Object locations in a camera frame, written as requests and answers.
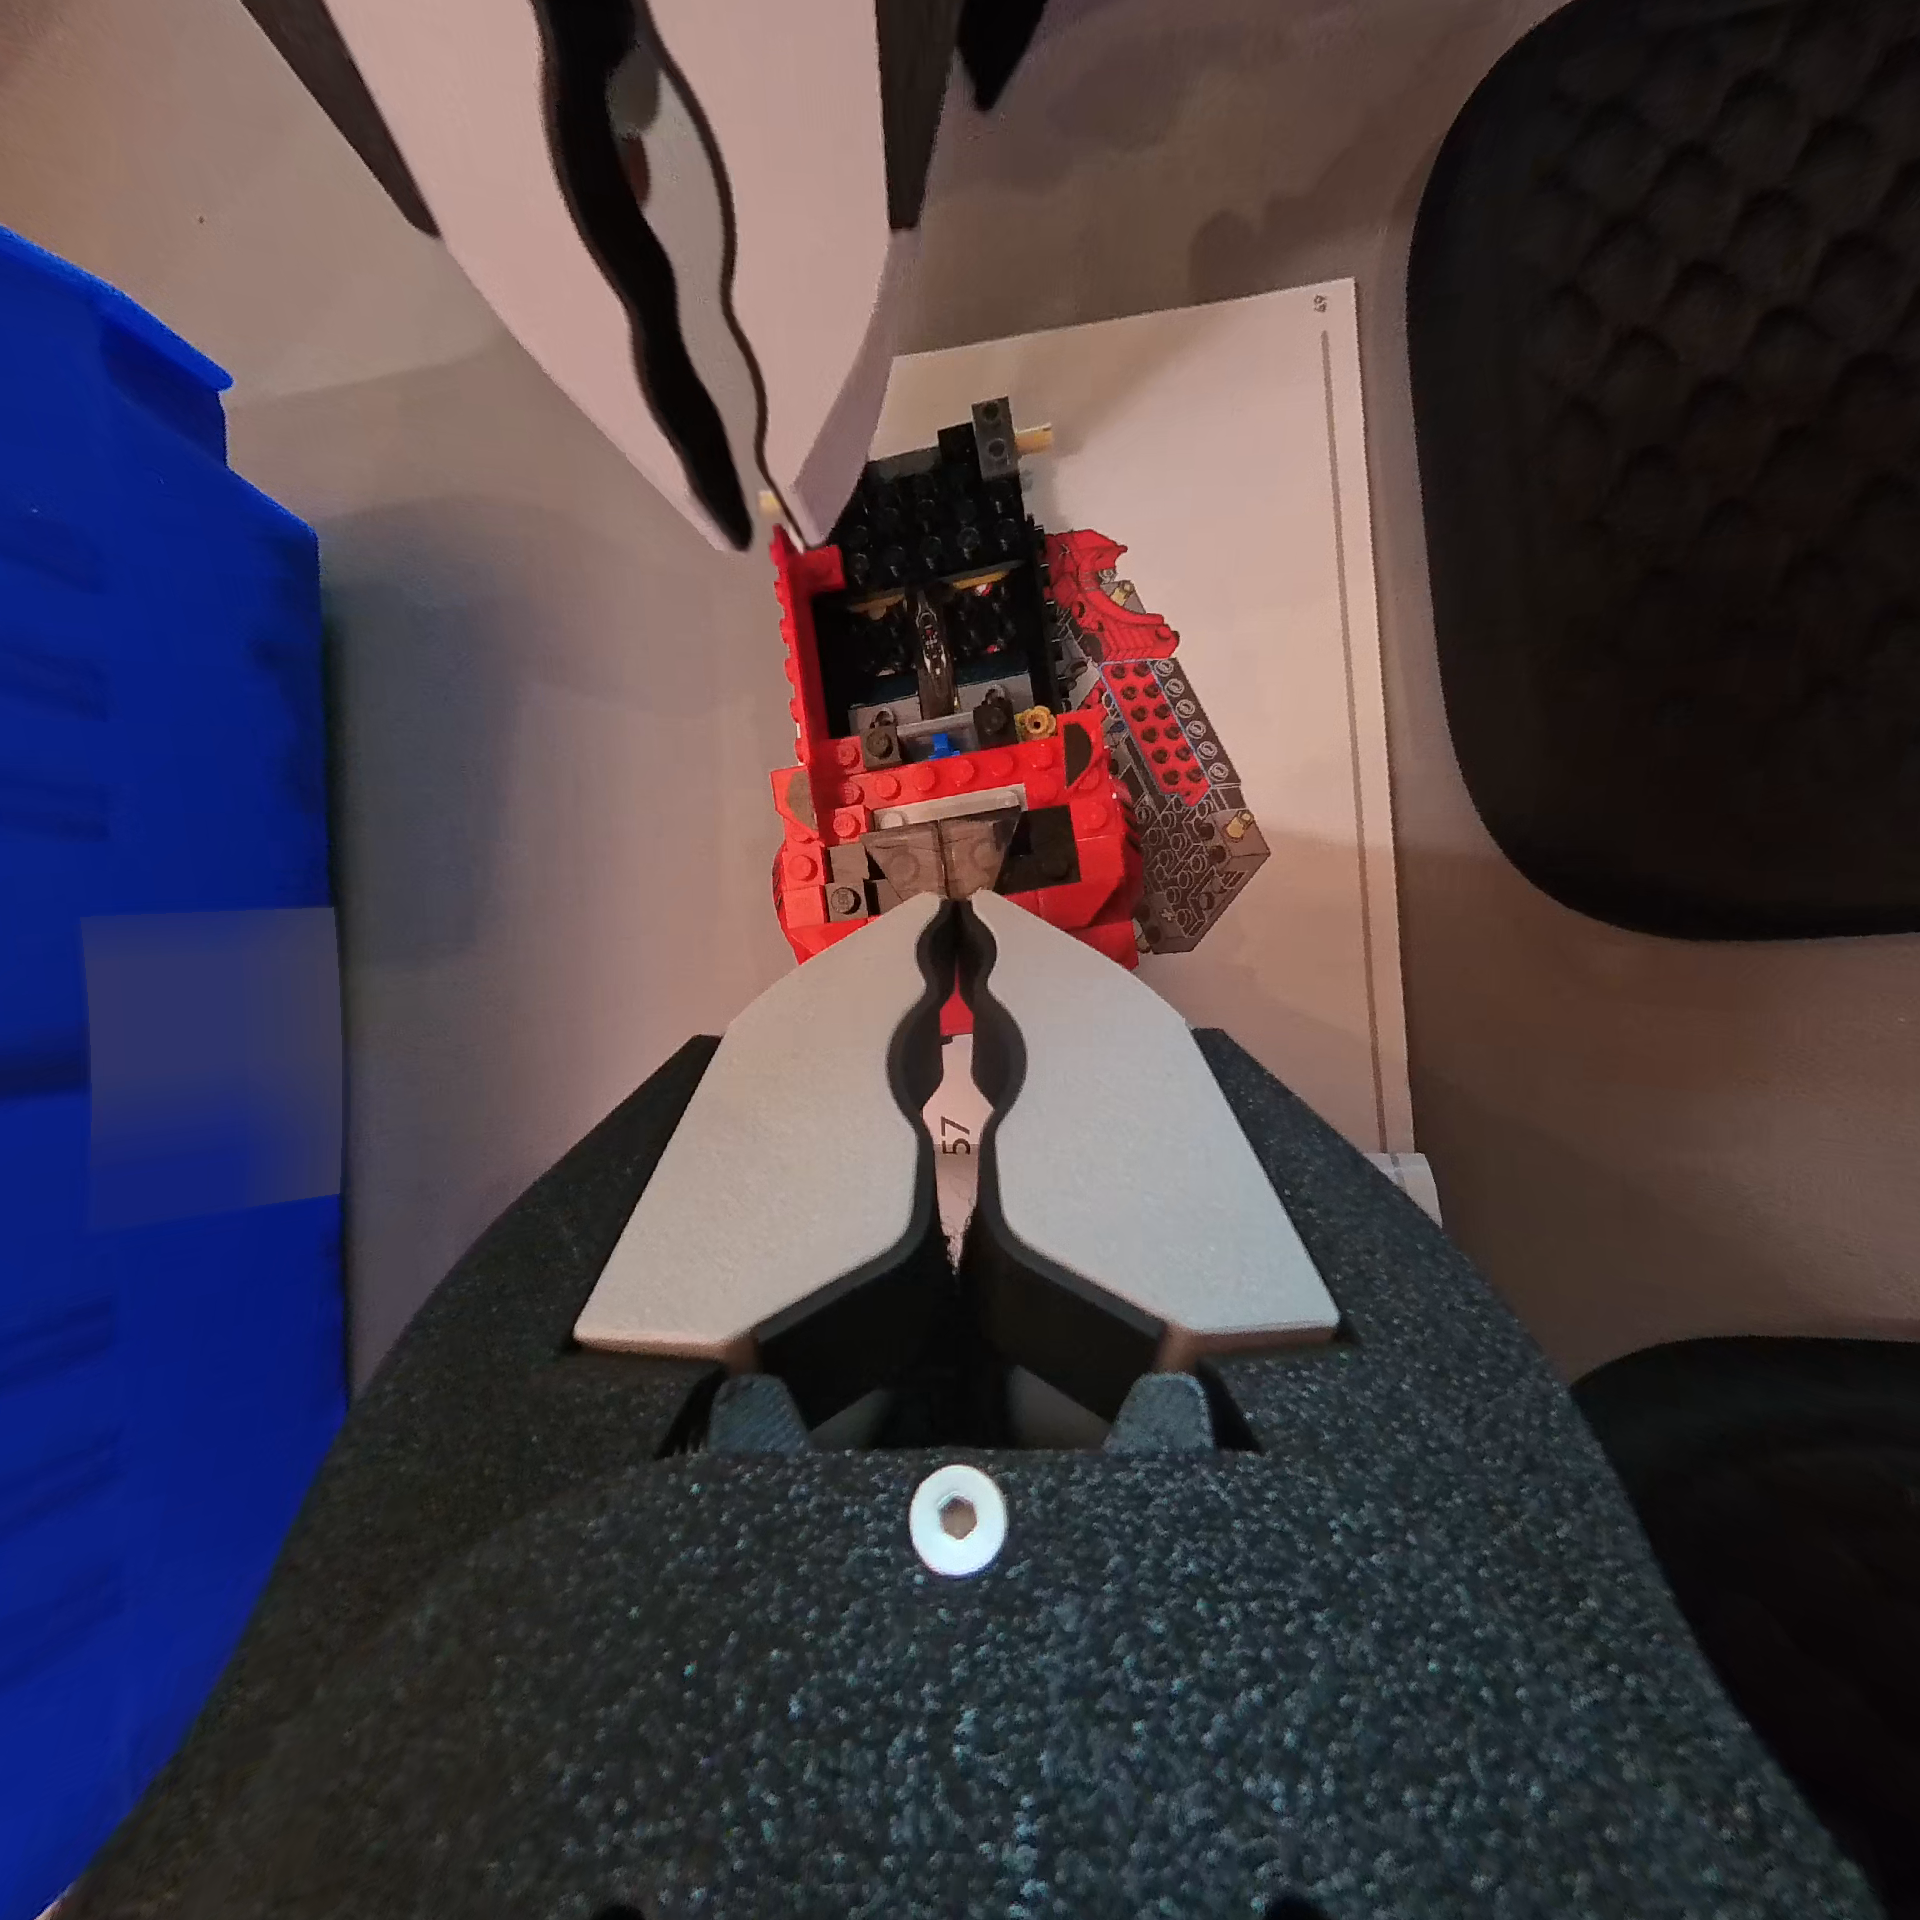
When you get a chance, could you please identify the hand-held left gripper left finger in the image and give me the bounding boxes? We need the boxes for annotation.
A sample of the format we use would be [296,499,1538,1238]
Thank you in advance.
[564,891,970,1370]

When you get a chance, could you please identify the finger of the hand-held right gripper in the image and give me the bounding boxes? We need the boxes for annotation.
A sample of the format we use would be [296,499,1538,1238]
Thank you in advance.
[641,0,913,520]
[313,0,760,563]

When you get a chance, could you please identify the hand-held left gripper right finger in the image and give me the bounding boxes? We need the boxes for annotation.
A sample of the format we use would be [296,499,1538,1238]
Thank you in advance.
[955,889,1348,1361]

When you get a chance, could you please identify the red and black lego car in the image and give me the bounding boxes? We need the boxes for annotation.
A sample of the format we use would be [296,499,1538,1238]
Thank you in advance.
[765,407,1156,970]

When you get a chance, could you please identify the lego instruction booklet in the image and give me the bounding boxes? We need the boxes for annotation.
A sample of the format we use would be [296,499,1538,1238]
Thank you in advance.
[856,278,1445,1262]

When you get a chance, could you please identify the blue plastic bin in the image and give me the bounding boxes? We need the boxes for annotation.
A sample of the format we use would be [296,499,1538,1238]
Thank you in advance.
[0,226,358,1920]

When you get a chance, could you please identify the black quilted chair seat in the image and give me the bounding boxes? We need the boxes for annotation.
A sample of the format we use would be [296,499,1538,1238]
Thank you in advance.
[1405,0,1920,942]
[1568,1336,1920,1920]

